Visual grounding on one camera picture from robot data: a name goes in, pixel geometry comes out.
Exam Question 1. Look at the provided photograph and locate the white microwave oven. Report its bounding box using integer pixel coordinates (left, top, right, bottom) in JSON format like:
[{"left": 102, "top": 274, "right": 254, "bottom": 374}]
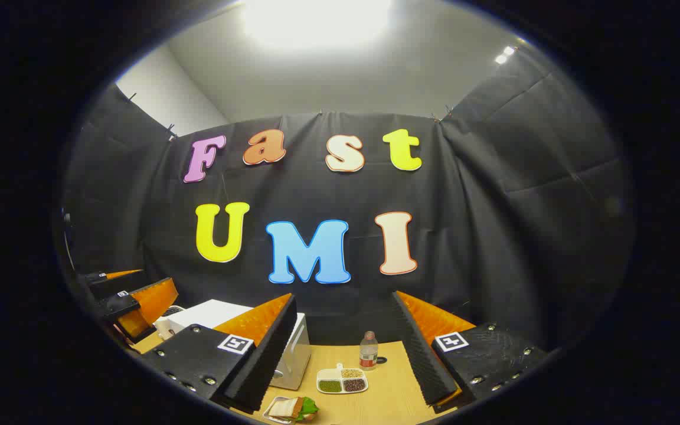
[{"left": 170, "top": 299, "right": 311, "bottom": 391}]

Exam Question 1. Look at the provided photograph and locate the clear plastic bottle red label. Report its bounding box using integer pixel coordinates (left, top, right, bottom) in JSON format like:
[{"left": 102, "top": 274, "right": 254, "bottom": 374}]
[{"left": 359, "top": 331, "right": 379, "bottom": 371}]

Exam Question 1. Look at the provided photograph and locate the divided tray of beans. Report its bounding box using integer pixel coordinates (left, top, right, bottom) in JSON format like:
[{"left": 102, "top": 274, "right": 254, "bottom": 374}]
[{"left": 316, "top": 363, "right": 369, "bottom": 395}]

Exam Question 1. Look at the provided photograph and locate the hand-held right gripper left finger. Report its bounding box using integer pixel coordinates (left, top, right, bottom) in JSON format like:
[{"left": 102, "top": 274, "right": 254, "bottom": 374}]
[{"left": 139, "top": 293, "right": 298, "bottom": 414}]

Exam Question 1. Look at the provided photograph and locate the sandwich with lettuce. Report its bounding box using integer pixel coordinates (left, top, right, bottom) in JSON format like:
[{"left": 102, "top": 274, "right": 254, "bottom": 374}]
[{"left": 269, "top": 395, "right": 320, "bottom": 423}]

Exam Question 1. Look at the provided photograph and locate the white toaster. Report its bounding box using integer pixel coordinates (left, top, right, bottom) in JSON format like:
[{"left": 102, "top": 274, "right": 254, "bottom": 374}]
[{"left": 153, "top": 305, "right": 187, "bottom": 341}]

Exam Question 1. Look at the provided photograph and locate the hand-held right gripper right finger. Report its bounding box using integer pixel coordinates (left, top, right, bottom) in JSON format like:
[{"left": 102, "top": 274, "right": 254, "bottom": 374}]
[{"left": 391, "top": 290, "right": 550, "bottom": 414}]

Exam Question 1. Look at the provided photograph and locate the large ceiling light panel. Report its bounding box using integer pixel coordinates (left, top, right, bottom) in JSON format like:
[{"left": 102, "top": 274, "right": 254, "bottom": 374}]
[{"left": 240, "top": 0, "right": 394, "bottom": 51}]

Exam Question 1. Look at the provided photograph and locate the white rectangular tray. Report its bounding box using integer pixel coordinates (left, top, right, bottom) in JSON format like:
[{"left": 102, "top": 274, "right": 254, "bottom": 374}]
[{"left": 262, "top": 395, "right": 317, "bottom": 425}]

